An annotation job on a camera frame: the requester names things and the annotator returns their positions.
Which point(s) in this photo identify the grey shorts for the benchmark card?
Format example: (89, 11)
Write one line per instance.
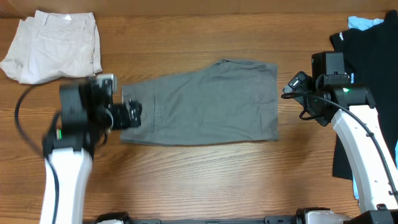
(230, 101)

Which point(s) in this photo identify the light blue t-shirt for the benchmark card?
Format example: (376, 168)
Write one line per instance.
(361, 24)

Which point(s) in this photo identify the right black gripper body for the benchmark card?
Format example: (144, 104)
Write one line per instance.
(310, 106)

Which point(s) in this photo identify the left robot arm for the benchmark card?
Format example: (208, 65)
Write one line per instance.
(87, 116)

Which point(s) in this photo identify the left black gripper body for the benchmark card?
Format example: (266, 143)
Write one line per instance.
(120, 119)

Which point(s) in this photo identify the folded beige shorts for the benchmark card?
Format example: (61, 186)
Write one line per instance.
(49, 46)

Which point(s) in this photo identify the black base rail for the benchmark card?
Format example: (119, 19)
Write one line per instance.
(211, 221)

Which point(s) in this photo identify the black t-shirt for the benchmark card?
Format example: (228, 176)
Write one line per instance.
(371, 57)

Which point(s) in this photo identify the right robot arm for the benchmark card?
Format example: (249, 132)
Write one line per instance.
(329, 97)

